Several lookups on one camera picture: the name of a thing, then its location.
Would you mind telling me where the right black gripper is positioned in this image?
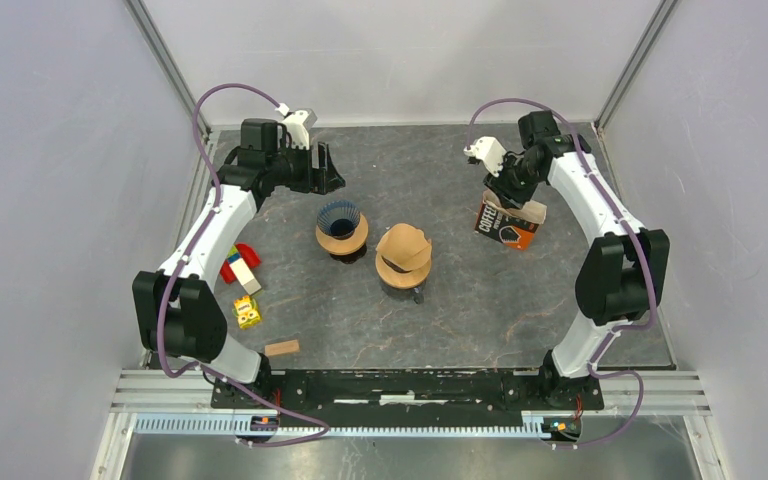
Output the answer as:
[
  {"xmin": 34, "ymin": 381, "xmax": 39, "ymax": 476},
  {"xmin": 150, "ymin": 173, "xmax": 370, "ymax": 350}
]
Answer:
[{"xmin": 483, "ymin": 154, "xmax": 543, "ymax": 212}]

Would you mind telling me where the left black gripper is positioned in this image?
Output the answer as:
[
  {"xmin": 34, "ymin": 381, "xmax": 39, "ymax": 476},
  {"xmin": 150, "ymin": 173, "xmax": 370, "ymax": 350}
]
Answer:
[{"xmin": 266, "ymin": 139, "xmax": 345, "ymax": 195}]

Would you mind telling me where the small blue ribbed dripper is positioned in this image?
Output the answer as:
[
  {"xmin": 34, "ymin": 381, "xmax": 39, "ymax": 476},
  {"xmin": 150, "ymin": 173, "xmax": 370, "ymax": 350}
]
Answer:
[{"xmin": 316, "ymin": 200, "xmax": 361, "ymax": 240}]

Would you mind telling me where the orange black coffee filter box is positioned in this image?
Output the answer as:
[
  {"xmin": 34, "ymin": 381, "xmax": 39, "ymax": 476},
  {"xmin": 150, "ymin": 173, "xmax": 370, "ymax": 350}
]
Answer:
[{"xmin": 474, "ymin": 189, "xmax": 548, "ymax": 251}]

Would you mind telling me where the brown paper coffee filter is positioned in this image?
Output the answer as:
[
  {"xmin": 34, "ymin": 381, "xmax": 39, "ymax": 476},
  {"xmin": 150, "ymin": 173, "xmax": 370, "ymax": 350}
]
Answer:
[{"xmin": 376, "ymin": 223, "xmax": 432, "ymax": 272}]

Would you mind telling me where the wooden ring dripper holder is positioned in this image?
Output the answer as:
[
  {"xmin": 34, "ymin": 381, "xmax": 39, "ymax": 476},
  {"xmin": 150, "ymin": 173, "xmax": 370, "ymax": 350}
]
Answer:
[{"xmin": 375, "ymin": 254, "xmax": 432, "ymax": 290}]

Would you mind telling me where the clear glass coffee server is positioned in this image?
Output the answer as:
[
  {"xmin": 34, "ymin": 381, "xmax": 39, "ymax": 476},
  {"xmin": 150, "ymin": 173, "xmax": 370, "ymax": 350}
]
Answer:
[{"xmin": 381, "ymin": 282, "xmax": 425, "ymax": 305}]

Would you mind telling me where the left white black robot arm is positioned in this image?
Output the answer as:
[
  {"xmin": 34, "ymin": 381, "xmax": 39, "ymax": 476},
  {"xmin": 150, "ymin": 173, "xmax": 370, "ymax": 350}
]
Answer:
[{"xmin": 132, "ymin": 109, "xmax": 345, "ymax": 408}]

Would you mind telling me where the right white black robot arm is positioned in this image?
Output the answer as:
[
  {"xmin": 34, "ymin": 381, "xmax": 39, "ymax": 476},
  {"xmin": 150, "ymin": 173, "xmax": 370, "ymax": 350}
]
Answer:
[{"xmin": 464, "ymin": 110, "xmax": 670, "ymax": 408}]

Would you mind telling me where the red toy block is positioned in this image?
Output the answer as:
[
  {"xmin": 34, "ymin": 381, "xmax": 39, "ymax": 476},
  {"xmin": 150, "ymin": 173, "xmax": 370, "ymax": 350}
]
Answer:
[{"xmin": 219, "ymin": 243, "xmax": 263, "ymax": 285}]

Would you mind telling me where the beige wooden cube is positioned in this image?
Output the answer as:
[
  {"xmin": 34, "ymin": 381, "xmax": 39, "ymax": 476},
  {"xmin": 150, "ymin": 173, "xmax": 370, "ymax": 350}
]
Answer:
[{"xmin": 229, "ymin": 258, "xmax": 262, "ymax": 295}]

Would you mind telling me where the yellow small juice box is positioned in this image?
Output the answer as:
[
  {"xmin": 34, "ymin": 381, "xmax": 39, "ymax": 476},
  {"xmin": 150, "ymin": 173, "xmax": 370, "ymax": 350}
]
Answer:
[{"xmin": 233, "ymin": 295, "xmax": 262, "ymax": 330}]

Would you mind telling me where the small wooden block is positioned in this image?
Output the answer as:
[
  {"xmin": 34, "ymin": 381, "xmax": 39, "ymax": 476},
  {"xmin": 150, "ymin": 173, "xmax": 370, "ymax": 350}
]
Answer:
[{"xmin": 264, "ymin": 339, "xmax": 301, "ymax": 358}]

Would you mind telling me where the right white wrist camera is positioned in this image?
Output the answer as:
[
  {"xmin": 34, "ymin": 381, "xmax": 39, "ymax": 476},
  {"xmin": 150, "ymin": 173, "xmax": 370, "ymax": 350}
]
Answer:
[{"xmin": 463, "ymin": 136, "xmax": 507, "ymax": 177}]

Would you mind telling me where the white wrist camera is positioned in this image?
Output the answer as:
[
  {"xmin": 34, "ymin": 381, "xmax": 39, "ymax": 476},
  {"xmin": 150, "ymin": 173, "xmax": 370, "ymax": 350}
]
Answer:
[
  {"xmin": 275, "ymin": 103, "xmax": 317, "ymax": 150},
  {"xmin": 463, "ymin": 136, "xmax": 507, "ymax": 177}
]

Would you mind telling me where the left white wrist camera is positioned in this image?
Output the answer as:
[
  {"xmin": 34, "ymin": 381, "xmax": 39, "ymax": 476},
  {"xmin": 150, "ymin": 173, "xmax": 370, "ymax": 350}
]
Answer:
[{"xmin": 275, "ymin": 103, "xmax": 317, "ymax": 150}]

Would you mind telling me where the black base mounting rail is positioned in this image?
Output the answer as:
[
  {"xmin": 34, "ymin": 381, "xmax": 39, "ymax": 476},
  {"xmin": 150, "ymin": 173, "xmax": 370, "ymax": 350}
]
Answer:
[{"xmin": 210, "ymin": 368, "xmax": 605, "ymax": 429}]

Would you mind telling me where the white toothed cable tray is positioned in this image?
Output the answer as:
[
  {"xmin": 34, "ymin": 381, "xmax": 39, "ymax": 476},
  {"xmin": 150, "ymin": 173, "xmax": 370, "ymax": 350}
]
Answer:
[{"xmin": 133, "ymin": 413, "xmax": 548, "ymax": 439}]

